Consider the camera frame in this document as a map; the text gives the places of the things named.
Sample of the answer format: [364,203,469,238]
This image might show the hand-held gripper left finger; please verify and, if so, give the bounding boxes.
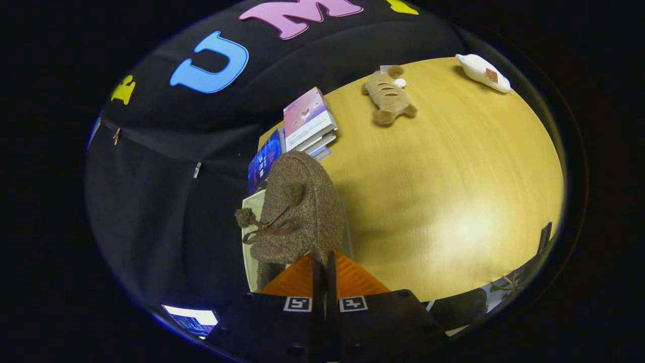
[217,252,323,363]

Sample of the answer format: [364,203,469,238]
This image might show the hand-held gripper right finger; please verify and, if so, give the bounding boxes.
[327,251,448,361]

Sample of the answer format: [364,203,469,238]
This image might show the beige fabric storage box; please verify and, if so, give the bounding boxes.
[242,189,353,293]

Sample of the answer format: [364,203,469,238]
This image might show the brown fuzzy slipper shoe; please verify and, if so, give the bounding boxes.
[234,150,346,290]

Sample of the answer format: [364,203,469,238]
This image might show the computer monitor screen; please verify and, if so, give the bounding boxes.
[161,304,218,337]

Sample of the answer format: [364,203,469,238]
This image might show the black backdrop cloth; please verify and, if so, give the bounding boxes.
[86,0,504,323]

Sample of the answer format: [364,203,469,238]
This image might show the blue cover book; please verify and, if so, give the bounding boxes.
[248,130,282,195]

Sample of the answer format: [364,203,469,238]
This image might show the white book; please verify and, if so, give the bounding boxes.
[297,125,339,154]

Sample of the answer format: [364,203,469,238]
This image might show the pink cover book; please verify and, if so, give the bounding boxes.
[283,87,337,151]

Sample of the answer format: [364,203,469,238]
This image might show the tan striped plush toy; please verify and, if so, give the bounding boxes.
[361,65,418,127]

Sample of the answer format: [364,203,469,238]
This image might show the white wipes packet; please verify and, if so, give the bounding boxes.
[455,53,513,94]

